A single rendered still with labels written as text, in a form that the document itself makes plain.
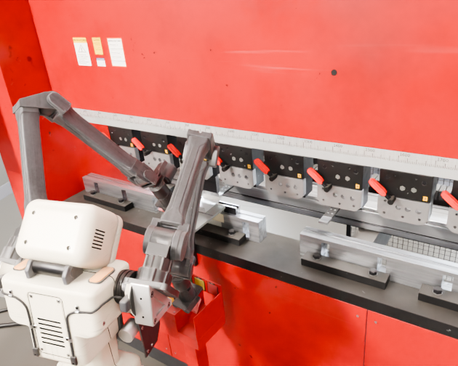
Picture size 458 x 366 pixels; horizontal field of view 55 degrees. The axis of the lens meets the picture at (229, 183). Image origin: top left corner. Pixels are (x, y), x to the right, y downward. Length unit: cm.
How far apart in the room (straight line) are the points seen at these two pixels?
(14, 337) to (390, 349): 219
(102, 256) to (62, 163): 129
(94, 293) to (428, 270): 101
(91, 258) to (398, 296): 96
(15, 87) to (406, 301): 178
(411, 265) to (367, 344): 32
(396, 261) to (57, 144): 163
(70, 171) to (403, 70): 169
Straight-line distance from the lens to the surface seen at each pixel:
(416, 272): 155
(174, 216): 116
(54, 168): 233
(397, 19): 127
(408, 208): 144
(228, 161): 164
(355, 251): 158
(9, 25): 218
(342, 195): 148
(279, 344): 186
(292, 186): 153
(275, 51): 141
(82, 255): 106
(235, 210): 176
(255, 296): 176
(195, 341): 164
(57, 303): 112
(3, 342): 306
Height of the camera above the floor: 185
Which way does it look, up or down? 26 degrees down
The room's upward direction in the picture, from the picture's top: 5 degrees counter-clockwise
